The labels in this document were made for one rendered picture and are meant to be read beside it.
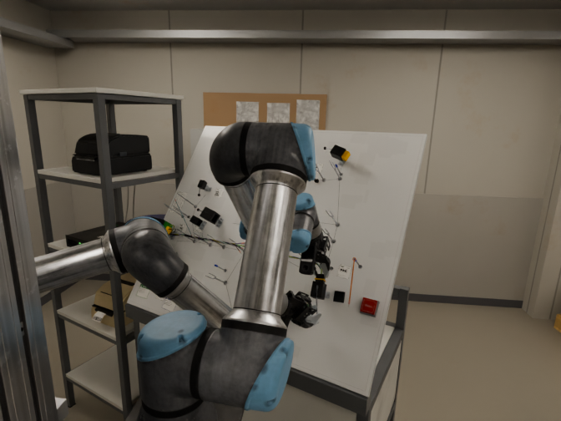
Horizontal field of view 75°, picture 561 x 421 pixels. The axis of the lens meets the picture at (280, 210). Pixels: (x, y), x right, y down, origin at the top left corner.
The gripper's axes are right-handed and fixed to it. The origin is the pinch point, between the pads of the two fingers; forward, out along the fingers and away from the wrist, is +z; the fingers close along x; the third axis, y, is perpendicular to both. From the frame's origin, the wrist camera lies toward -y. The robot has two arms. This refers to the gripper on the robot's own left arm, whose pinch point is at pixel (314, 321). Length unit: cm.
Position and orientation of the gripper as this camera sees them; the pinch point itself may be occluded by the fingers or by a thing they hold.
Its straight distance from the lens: 136.5
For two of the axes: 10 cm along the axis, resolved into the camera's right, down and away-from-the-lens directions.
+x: -3.5, -5.7, 7.4
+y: 6.5, -7.2, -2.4
